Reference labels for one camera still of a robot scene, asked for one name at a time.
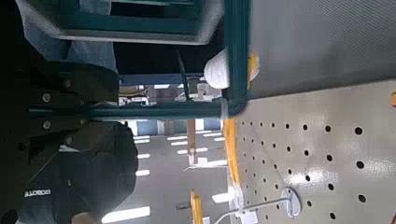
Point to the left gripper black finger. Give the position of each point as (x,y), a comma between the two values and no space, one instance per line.
(53,133)
(56,93)

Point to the orange hanging tool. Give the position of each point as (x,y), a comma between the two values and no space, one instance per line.
(393,100)

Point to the white pegboard hook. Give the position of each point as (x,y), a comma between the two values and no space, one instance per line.
(291,202)

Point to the teal metal frame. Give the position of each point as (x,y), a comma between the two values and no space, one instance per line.
(236,46)

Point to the person in black logo shirt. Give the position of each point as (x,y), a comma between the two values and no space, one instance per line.
(106,174)

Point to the large beige pegboard panel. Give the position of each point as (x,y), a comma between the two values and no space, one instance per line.
(327,174)

